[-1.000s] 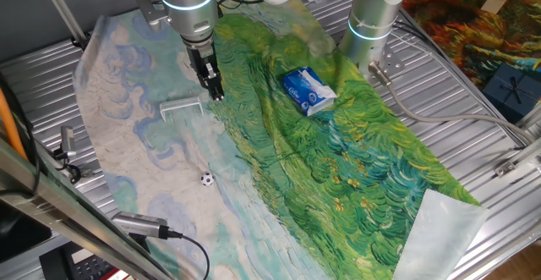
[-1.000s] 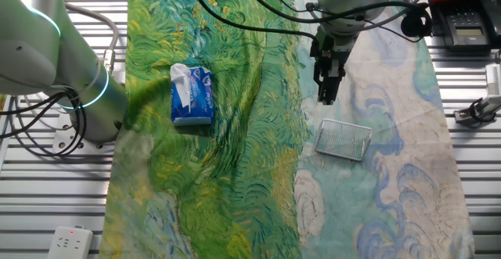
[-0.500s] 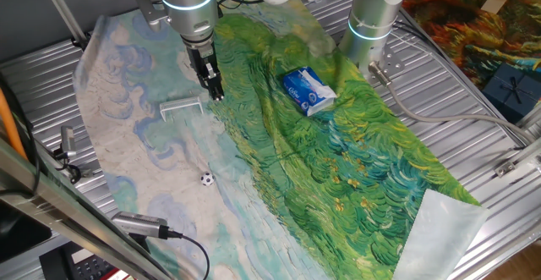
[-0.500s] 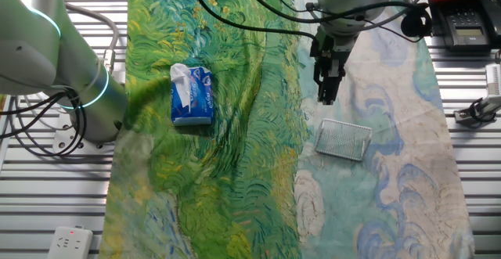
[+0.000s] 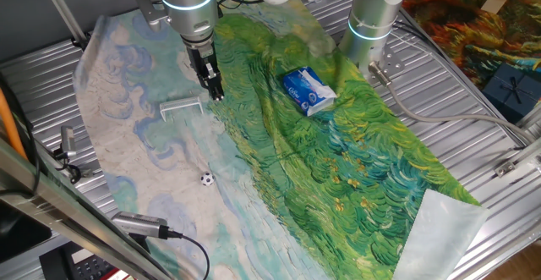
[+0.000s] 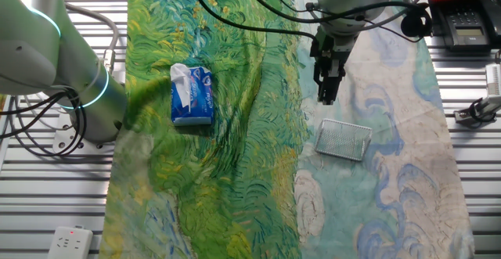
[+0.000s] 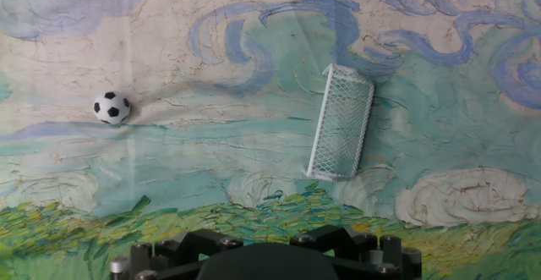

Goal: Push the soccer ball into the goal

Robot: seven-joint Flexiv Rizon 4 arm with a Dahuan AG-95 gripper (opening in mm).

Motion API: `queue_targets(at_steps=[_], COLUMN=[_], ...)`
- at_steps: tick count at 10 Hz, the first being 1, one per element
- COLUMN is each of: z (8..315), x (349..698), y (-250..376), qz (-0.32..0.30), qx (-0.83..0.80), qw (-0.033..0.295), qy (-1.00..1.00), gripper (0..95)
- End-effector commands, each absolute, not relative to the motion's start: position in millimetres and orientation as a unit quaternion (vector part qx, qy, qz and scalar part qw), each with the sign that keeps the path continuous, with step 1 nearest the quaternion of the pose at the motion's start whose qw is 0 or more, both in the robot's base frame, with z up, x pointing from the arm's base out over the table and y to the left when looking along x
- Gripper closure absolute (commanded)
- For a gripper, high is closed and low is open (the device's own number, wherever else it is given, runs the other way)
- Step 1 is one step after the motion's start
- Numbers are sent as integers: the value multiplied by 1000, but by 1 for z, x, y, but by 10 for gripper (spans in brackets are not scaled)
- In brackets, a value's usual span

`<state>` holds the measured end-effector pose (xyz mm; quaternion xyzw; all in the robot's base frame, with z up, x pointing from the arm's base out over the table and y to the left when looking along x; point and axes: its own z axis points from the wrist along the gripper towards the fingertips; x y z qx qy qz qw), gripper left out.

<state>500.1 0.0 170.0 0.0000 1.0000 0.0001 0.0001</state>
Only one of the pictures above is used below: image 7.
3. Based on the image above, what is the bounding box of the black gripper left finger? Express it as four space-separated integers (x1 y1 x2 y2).
110 228 244 280

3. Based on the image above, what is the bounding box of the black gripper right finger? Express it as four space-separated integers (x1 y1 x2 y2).
289 224 423 280

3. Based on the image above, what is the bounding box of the black and white soccer ball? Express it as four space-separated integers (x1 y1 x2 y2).
92 91 132 125

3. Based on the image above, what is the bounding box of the painted landscape tablecloth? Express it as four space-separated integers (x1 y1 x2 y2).
0 0 541 280

